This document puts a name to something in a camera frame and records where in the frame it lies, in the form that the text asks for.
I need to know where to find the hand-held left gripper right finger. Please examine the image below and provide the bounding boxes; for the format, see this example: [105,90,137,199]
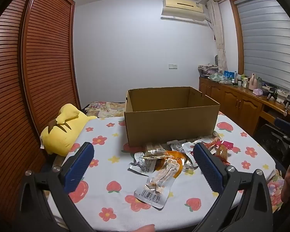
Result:
[192,142,273,232]

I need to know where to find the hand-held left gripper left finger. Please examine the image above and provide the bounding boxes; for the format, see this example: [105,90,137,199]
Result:
[18,141,95,232]

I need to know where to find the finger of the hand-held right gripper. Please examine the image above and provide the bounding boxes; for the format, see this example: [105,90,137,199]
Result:
[274,117,290,141]

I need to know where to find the amber snack packet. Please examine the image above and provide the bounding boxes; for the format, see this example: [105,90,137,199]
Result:
[215,144,231,165]

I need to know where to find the white red snack packet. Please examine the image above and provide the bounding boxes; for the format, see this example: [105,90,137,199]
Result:
[182,141,200,167]

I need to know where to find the pink snack packet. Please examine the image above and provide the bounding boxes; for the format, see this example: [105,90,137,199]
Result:
[220,140,235,150]

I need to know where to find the orange snack packet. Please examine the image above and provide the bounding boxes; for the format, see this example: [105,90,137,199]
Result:
[157,151,186,178]

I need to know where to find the small silver snack packet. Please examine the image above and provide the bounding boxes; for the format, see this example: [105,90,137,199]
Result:
[168,139,188,151]

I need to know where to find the clear barcode snack packet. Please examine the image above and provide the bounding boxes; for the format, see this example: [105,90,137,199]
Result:
[134,168,178,209]

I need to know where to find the tan snack packet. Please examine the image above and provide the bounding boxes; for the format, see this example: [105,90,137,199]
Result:
[145,142,168,157]

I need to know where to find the cardboard box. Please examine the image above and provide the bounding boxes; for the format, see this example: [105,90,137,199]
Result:
[124,86,221,148]

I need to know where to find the silver printed snack packet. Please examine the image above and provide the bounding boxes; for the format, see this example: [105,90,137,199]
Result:
[128,152,157,174]

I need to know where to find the black chair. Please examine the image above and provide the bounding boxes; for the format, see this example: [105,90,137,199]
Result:
[255,123,284,155]

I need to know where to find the strawberry print bedsheet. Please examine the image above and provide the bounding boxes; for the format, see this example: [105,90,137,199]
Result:
[45,112,277,231]

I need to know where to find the yellow plush toy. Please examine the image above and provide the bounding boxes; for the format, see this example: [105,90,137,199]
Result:
[40,103,97,155]

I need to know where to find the flower print sheet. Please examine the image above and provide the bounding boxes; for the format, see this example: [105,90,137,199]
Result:
[267,170,285,209]

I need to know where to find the pink bottle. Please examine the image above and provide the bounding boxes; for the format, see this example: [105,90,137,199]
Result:
[248,73,258,91]

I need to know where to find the wooden sideboard cabinet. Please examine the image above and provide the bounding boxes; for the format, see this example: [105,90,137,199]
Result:
[199,76,290,138]

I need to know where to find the floral quilt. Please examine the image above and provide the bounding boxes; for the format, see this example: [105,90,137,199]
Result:
[83,101,126,119]

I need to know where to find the row of small bottles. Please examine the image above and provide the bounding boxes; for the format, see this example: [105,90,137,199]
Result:
[232,71,249,87]

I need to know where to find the grey window blind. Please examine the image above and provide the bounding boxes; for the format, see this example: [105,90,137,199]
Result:
[234,0,290,95]

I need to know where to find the pile of folded cloths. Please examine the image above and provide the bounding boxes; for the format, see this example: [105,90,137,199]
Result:
[198,64,234,84]

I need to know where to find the floral curtain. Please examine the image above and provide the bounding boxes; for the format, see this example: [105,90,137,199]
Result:
[206,0,229,74]

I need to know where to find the wooden louvred wardrobe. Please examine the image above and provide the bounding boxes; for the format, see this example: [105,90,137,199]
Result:
[0,0,82,223]

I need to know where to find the wooden window frame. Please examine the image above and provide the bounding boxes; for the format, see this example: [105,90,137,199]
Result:
[229,0,259,76]

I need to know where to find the cream wall air conditioner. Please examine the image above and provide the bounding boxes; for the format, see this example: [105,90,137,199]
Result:
[161,0,208,25]

